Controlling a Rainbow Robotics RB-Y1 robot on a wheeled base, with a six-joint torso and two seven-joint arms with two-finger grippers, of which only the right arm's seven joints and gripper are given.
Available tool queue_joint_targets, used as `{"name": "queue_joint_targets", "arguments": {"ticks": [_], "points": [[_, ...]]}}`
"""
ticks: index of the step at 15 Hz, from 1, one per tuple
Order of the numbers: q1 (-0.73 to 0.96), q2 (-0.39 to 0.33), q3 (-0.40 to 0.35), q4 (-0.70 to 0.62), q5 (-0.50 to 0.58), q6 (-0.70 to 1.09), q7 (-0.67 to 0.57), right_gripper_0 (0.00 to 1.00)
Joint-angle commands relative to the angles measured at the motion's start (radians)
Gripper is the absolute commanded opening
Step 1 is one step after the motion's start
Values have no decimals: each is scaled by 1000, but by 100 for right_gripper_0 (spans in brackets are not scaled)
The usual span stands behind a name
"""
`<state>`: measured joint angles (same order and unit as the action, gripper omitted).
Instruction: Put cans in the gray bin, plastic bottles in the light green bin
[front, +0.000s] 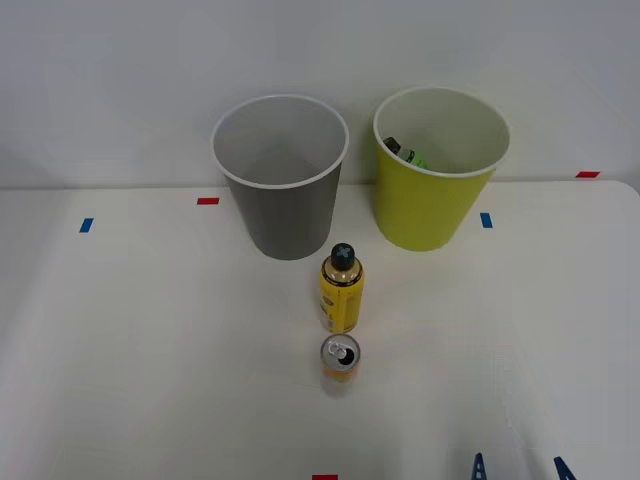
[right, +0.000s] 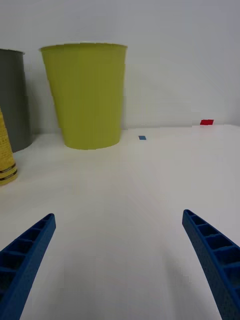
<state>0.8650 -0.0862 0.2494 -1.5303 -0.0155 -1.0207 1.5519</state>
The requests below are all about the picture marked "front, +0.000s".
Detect orange drink can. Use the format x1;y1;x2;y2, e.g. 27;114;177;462
320;333;362;397

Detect yellow bottle with dark cap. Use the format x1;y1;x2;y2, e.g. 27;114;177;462
319;242;366;334

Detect yellow-green plastic waste bin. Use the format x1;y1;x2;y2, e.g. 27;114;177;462
372;86;512;253

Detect grey plastic waste bin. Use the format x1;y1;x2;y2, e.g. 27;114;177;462
210;94;350;262

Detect green plastic bottle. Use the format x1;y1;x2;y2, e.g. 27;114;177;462
382;136;428;169

